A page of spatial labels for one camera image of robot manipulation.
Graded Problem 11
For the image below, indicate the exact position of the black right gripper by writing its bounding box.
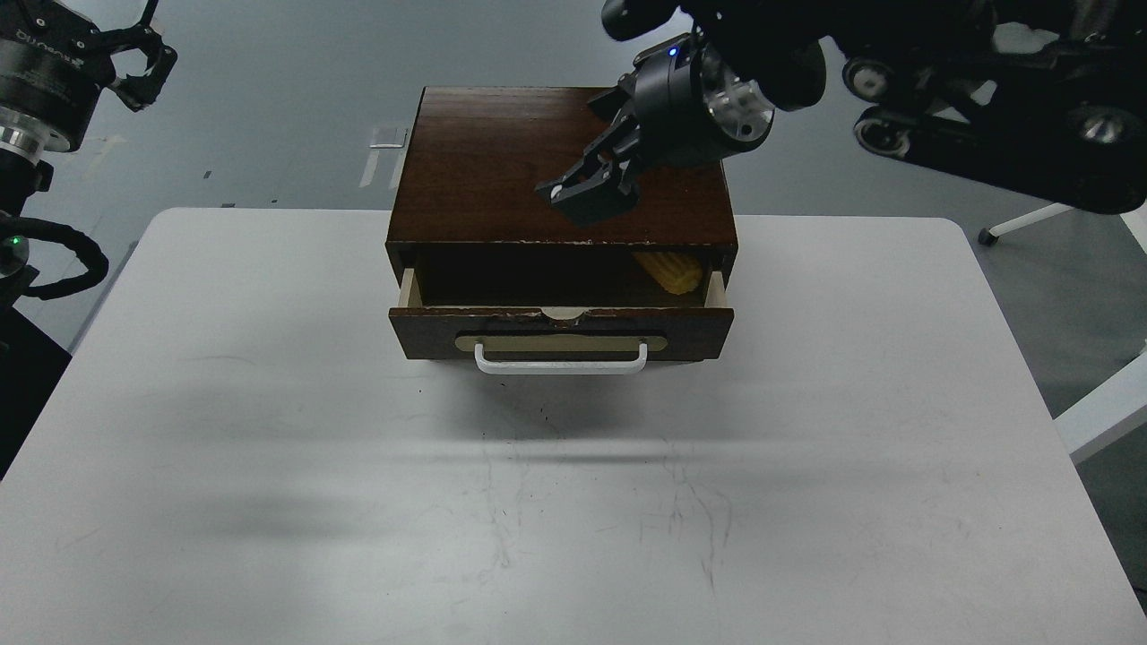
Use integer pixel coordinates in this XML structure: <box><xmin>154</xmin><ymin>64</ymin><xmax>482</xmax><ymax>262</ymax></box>
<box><xmin>535</xmin><ymin>36</ymin><xmax>775</xmax><ymax>226</ymax></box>

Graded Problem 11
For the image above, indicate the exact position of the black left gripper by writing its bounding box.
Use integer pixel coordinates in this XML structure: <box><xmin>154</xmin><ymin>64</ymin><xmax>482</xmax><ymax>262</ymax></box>
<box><xmin>1</xmin><ymin>1</ymin><xmax>177</xmax><ymax>151</ymax></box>

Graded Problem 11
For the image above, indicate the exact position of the yellow toy corn cob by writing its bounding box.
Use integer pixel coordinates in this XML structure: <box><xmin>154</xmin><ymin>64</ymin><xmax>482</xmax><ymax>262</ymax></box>
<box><xmin>631</xmin><ymin>252</ymin><xmax>703</xmax><ymax>297</ymax></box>

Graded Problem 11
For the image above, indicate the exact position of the wooden drawer with white handle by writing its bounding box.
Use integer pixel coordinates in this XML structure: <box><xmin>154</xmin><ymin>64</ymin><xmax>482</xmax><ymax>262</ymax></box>
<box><xmin>389</xmin><ymin>248</ymin><xmax>735</xmax><ymax>362</ymax></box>

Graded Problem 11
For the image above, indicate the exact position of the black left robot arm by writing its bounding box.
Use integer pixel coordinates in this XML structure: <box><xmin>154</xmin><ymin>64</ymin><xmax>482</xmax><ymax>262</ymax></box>
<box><xmin>1</xmin><ymin>1</ymin><xmax>177</xmax><ymax>471</ymax></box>

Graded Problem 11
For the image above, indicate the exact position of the dark wooden drawer cabinet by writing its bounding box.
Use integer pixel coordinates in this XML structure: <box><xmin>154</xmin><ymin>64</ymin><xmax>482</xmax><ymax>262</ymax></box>
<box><xmin>385</xmin><ymin>86</ymin><xmax>738</xmax><ymax>306</ymax></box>

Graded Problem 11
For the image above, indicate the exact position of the white office chair base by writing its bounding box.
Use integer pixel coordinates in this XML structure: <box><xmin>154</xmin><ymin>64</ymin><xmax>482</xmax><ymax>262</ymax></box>
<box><xmin>978</xmin><ymin>203</ymin><xmax>1074</xmax><ymax>246</ymax></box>

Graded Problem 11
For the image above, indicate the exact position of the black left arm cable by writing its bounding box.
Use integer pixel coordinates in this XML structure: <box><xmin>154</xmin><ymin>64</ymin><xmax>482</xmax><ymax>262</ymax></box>
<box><xmin>0</xmin><ymin>212</ymin><xmax>110</xmax><ymax>301</ymax></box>

